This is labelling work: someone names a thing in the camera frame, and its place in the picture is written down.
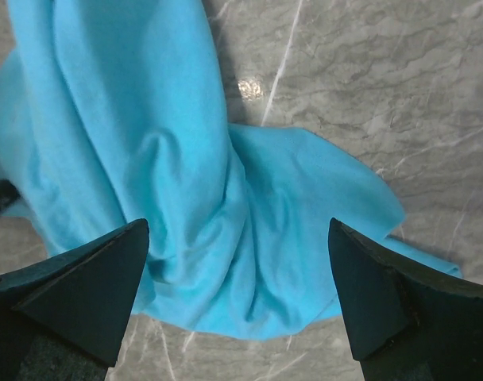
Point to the turquoise t shirt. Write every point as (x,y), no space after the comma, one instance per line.
(112,111)

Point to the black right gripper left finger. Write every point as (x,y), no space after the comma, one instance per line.
(64,318)

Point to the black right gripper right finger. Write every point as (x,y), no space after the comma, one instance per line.
(405,320)

